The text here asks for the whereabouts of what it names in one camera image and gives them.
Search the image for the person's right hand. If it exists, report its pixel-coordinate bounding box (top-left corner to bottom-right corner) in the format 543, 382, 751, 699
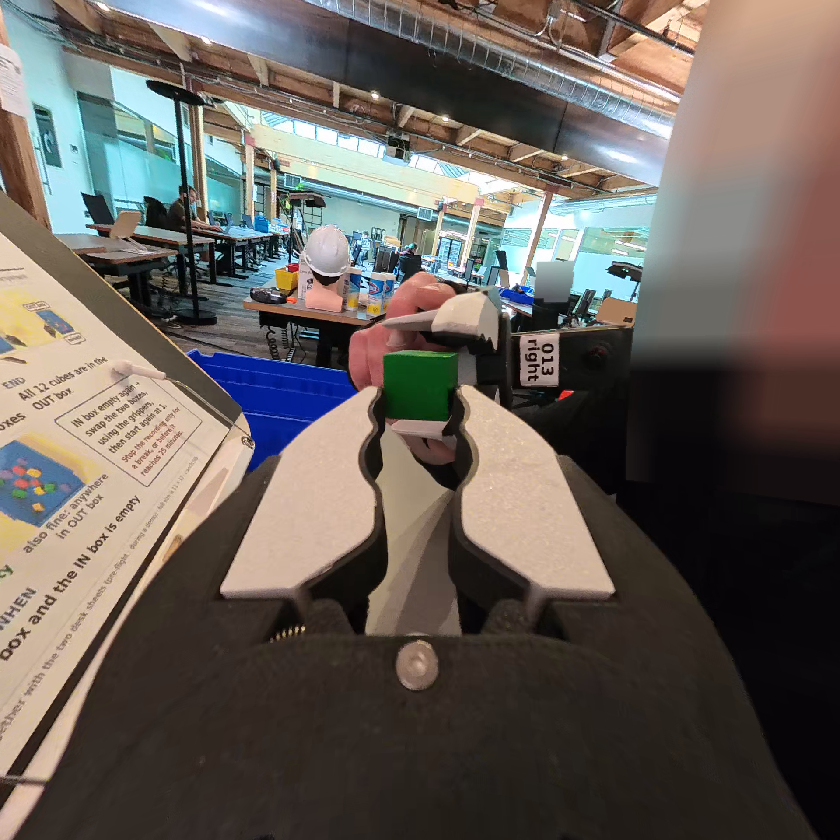
348, 272, 462, 464

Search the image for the pink mannequin head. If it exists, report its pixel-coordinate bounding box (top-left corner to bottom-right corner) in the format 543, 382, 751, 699
305, 266, 346, 313

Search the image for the wooden post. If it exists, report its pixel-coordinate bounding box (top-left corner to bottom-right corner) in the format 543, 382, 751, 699
0, 20, 52, 227

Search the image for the blue plastic bin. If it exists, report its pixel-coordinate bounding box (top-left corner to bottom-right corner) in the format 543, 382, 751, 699
186, 348, 361, 475

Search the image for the white paper notice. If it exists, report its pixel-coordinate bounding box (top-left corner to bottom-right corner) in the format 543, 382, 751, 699
0, 51, 31, 116

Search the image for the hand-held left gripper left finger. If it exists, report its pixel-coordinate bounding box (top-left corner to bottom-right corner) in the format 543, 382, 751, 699
220, 386, 391, 613

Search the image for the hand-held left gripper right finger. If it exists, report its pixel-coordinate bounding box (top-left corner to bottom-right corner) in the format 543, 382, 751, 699
449, 384, 618, 611

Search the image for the long wooden desk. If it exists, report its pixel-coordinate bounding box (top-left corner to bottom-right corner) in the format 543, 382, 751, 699
56, 223, 216, 311

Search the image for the white hard hat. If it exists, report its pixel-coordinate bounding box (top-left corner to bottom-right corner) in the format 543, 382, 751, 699
299, 225, 351, 278

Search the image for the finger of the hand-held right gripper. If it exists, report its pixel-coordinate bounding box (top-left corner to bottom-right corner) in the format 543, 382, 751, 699
390, 419, 457, 442
382, 287, 506, 349

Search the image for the wooden work table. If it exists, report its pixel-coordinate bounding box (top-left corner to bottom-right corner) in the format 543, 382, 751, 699
243, 289, 389, 370

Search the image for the black floor lamp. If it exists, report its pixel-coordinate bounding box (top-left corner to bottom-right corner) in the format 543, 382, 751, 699
146, 80, 219, 326

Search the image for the green wooden cube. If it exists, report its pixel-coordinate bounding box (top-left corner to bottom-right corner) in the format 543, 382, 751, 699
383, 350, 459, 421

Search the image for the silver ventilation duct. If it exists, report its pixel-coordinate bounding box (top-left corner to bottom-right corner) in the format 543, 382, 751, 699
307, 0, 685, 127

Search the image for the instruction sheet on stand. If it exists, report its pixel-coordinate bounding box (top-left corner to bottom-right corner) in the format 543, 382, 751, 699
0, 190, 256, 840

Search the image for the printed instruction sheet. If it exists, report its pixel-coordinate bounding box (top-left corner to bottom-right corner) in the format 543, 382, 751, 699
0, 230, 254, 778

